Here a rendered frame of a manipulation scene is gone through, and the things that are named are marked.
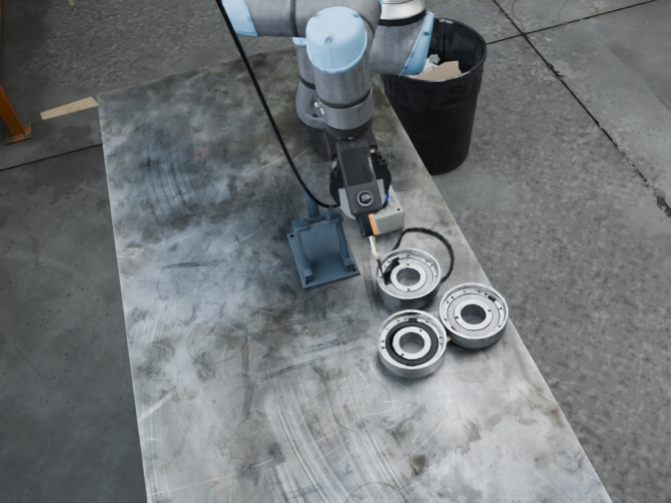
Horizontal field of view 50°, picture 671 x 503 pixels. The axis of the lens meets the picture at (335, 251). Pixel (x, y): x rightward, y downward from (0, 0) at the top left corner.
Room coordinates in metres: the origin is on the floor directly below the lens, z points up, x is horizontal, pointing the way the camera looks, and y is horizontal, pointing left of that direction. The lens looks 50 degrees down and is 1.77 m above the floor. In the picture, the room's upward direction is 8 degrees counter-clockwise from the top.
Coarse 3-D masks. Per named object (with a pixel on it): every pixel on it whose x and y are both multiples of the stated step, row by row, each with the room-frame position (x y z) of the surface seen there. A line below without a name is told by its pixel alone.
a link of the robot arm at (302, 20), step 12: (300, 0) 0.88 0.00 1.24; (312, 0) 0.88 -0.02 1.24; (324, 0) 0.87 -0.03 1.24; (336, 0) 0.86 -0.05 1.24; (348, 0) 0.86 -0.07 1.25; (360, 0) 0.86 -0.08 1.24; (372, 0) 0.87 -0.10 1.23; (300, 12) 0.87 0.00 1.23; (312, 12) 0.87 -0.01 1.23; (360, 12) 0.84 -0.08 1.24; (372, 12) 0.85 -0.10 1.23; (300, 24) 0.87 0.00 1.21; (372, 24) 0.83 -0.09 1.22; (300, 36) 0.88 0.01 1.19
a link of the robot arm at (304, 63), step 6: (294, 42) 1.18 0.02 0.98; (300, 42) 1.16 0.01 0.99; (306, 42) 1.15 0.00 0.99; (300, 48) 1.17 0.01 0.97; (306, 48) 1.16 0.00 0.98; (300, 54) 1.17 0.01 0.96; (306, 54) 1.16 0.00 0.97; (300, 60) 1.17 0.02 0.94; (306, 60) 1.16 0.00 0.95; (300, 66) 1.18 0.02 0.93; (306, 66) 1.16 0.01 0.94; (300, 72) 1.18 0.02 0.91; (306, 72) 1.16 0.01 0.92; (312, 72) 1.15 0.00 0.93; (306, 78) 1.16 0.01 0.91; (312, 78) 1.15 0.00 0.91
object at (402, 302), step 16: (384, 256) 0.74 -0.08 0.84; (400, 256) 0.75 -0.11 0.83; (416, 256) 0.74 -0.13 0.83; (432, 256) 0.73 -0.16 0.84; (400, 272) 0.72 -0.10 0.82; (416, 272) 0.71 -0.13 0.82; (432, 272) 0.70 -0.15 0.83; (384, 288) 0.68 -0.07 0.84; (400, 288) 0.68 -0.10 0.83; (416, 288) 0.68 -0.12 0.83; (432, 288) 0.66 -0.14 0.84; (400, 304) 0.65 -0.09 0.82; (416, 304) 0.65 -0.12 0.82
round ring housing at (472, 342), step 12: (456, 288) 0.66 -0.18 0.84; (468, 288) 0.66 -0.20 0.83; (480, 288) 0.66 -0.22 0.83; (492, 288) 0.65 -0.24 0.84; (444, 300) 0.64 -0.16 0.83; (468, 300) 0.64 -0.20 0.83; (480, 300) 0.63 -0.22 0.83; (492, 300) 0.64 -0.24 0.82; (504, 300) 0.62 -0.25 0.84; (444, 312) 0.62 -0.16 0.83; (456, 312) 0.62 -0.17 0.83; (468, 312) 0.63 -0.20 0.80; (480, 312) 0.62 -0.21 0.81; (504, 312) 0.61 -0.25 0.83; (444, 324) 0.59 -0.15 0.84; (468, 324) 0.59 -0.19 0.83; (480, 324) 0.59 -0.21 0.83; (504, 324) 0.58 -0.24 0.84; (456, 336) 0.57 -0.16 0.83; (468, 336) 0.57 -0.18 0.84; (480, 336) 0.56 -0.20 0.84; (492, 336) 0.56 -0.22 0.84
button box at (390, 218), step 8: (392, 192) 0.88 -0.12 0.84; (392, 200) 0.86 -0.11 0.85; (384, 208) 0.85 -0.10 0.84; (392, 208) 0.84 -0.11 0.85; (400, 208) 0.84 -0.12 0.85; (376, 216) 0.83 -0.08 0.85; (384, 216) 0.83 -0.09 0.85; (392, 216) 0.83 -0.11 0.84; (400, 216) 0.83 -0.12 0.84; (376, 224) 0.82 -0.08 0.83; (384, 224) 0.83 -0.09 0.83; (392, 224) 0.83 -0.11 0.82; (400, 224) 0.83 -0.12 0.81; (384, 232) 0.83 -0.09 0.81
